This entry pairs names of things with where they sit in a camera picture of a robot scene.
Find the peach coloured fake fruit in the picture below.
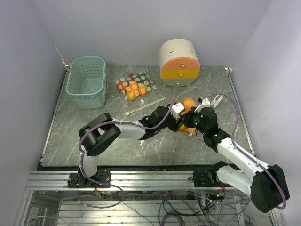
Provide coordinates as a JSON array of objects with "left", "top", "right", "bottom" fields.
[{"left": 183, "top": 98, "right": 197, "bottom": 113}]

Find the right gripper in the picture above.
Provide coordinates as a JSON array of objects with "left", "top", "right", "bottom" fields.
[{"left": 182, "top": 106, "right": 207, "bottom": 135}]

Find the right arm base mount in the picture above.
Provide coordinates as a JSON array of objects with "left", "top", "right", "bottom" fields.
[{"left": 188, "top": 161, "right": 228, "bottom": 188}]

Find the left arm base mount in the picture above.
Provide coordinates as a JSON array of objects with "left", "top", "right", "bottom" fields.
[{"left": 67, "top": 170, "right": 111, "bottom": 188}]

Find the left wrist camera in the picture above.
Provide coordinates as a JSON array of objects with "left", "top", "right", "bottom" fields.
[{"left": 170, "top": 103, "right": 185, "bottom": 119}]

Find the polka dot zip bag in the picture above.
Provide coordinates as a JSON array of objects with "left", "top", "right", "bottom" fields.
[{"left": 115, "top": 72, "right": 166, "bottom": 116}]

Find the round mini drawer cabinet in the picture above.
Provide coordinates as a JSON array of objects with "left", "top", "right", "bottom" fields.
[{"left": 159, "top": 39, "right": 201, "bottom": 87}]

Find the teal plastic basket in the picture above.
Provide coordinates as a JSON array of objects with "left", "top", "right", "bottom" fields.
[{"left": 65, "top": 56, "right": 106, "bottom": 109}]

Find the clear red-zip bag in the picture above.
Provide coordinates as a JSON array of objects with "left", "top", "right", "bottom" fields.
[{"left": 166, "top": 98, "right": 197, "bottom": 137}]

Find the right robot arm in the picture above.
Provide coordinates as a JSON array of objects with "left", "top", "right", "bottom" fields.
[{"left": 181, "top": 107, "right": 290, "bottom": 213}]

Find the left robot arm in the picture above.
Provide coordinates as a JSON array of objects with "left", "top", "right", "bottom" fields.
[{"left": 79, "top": 103, "right": 185, "bottom": 187}]

